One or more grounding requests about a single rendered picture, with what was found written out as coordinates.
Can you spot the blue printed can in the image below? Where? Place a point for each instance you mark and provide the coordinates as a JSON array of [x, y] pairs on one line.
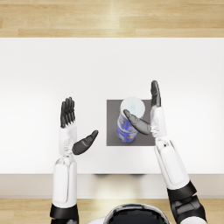
[[126, 136], [132, 106]]

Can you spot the dark grey square mat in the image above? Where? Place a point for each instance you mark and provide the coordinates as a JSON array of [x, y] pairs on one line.
[[112, 131]]

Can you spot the dark round robot body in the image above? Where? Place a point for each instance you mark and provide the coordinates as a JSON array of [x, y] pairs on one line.
[[135, 214]]

